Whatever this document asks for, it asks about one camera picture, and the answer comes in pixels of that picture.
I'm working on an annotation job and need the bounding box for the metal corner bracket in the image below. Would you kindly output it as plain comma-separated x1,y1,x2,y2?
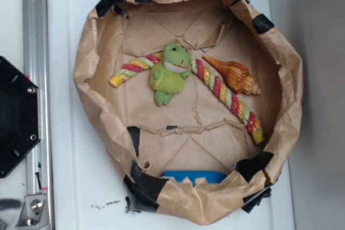
15,194,50,229

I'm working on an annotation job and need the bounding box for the aluminium extrusion rail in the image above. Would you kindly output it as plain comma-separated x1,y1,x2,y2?
23,0,55,229

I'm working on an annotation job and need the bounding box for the multicolour twisted rope toy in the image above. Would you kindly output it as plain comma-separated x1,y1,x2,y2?
109,52,265,144

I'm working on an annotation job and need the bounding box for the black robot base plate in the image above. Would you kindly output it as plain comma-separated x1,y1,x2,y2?
1,57,40,178

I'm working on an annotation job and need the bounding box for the brown paper bag bin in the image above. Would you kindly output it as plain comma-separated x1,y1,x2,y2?
73,0,303,225

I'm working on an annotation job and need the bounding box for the orange spiral seashell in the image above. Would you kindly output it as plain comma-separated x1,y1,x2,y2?
202,54,261,95

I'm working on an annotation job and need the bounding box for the blue bottle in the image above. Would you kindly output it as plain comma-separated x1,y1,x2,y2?
162,170,227,185

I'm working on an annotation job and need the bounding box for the green plush frog toy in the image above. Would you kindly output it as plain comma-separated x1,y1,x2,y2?
149,44,191,106

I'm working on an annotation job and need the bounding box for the white tray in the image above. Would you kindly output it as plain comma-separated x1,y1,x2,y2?
47,0,295,229

